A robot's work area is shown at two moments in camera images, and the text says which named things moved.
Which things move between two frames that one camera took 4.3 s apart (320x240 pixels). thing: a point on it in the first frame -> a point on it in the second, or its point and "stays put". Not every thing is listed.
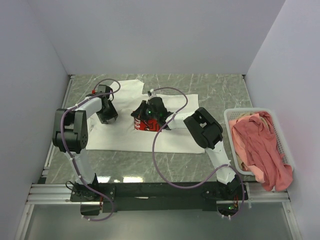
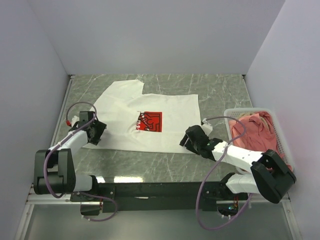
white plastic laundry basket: [230, 113] stays put
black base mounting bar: [96, 198] stays put
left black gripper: [113, 114] -> [100, 127]
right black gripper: [140, 112] -> [188, 144]
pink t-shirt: [256, 140] stays put
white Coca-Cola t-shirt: [121, 136] stays put
